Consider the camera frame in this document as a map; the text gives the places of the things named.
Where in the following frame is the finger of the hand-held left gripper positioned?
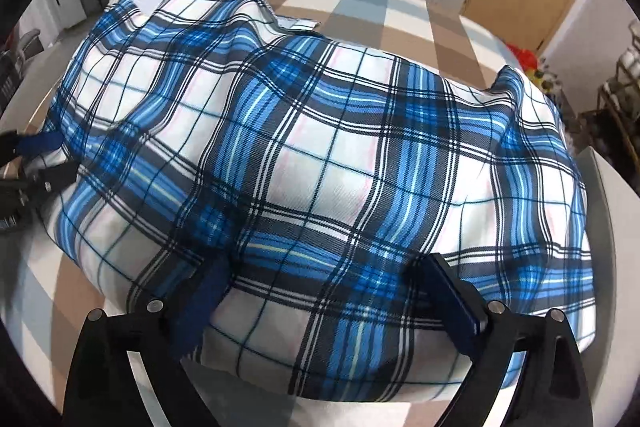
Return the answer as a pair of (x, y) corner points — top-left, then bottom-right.
(0, 159), (81, 208)
(0, 129), (66, 158)

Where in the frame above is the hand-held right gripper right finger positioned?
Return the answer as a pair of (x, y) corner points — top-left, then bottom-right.
(407, 252), (593, 427)

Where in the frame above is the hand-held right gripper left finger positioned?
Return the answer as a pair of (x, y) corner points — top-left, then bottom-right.
(62, 252), (233, 427)

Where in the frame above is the blue plaid shirt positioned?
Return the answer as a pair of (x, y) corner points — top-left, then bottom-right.
(45, 0), (601, 403)

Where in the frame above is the red plastic bag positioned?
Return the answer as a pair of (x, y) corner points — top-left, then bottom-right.
(510, 47), (538, 68)

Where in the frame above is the wooden shoe rack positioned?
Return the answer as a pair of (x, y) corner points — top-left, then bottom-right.
(597, 19), (640, 168)

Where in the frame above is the checkered blanket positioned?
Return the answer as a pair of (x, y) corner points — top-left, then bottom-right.
(0, 0), (526, 427)

